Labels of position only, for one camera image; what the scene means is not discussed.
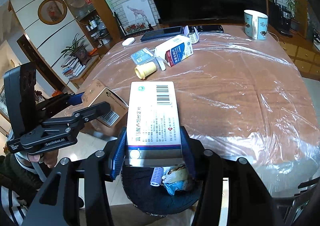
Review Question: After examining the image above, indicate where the round framed picture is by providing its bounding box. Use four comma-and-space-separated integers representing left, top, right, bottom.
37, 0, 67, 25

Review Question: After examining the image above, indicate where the wooden side table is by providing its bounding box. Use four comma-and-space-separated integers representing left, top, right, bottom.
70, 55, 101, 89

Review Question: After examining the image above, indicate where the person's left hand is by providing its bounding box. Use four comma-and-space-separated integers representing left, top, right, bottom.
27, 150, 59, 168

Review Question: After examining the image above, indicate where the stack of books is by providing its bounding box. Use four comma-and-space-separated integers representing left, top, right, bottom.
61, 56, 86, 80

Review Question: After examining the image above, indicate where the potted plant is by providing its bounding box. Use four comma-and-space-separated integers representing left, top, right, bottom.
61, 33, 91, 65

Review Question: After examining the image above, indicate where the black trash bin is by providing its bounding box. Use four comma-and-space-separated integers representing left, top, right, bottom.
121, 165, 202, 216

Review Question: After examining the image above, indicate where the white plastic strip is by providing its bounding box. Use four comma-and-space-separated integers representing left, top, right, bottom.
156, 57, 166, 71

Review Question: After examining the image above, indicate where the clear floss pick box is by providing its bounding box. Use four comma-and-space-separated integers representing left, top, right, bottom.
131, 48, 154, 65

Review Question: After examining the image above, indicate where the brown cardboard box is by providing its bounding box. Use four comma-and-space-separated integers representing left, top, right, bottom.
81, 79, 129, 136

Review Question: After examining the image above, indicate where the glass display cabinet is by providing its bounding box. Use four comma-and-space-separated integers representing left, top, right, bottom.
64, 0, 112, 48

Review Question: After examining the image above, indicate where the white computer mouse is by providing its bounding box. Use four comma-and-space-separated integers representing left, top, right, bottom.
121, 37, 135, 47

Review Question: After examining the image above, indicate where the crumpled blue white wrapper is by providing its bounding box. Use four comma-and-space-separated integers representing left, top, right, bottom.
162, 164, 193, 196

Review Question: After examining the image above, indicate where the white blue medicine carton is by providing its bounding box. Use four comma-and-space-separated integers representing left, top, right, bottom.
155, 35, 193, 67

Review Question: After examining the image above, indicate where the teal patterned mug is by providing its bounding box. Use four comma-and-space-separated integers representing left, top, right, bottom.
244, 9, 268, 40

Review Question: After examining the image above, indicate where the black remote control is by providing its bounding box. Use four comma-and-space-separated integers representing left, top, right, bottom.
189, 24, 224, 33

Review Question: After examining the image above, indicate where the purple hair roller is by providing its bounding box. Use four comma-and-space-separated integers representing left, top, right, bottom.
150, 167, 164, 187

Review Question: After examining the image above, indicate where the yellow plastic cup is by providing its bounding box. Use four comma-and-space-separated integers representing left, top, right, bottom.
135, 62, 157, 80

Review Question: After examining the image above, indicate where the white medicine box with barcode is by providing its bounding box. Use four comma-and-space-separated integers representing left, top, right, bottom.
125, 81, 183, 167

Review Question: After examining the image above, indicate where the giraffe painting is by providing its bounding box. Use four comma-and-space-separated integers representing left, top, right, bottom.
121, 0, 156, 26

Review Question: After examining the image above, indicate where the flower picture on stand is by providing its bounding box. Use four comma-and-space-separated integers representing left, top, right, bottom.
121, 21, 153, 36

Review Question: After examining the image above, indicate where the black coffee machine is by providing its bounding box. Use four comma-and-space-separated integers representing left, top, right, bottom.
268, 0, 292, 37

